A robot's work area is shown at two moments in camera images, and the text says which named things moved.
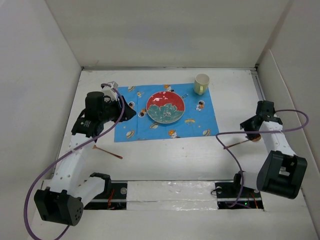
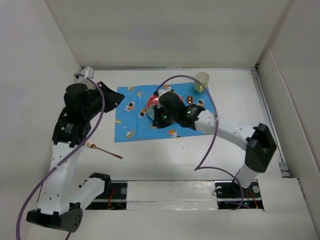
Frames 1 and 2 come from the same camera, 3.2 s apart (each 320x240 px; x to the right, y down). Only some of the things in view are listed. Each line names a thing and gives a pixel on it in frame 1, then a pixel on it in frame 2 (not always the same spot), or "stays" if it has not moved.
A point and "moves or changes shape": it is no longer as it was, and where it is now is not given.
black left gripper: [118, 104] -> [111, 98]
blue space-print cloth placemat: [198, 118] stays
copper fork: [95, 147] stays
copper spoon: [256, 139] moves or changes shape
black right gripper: [246, 124] -> [158, 121]
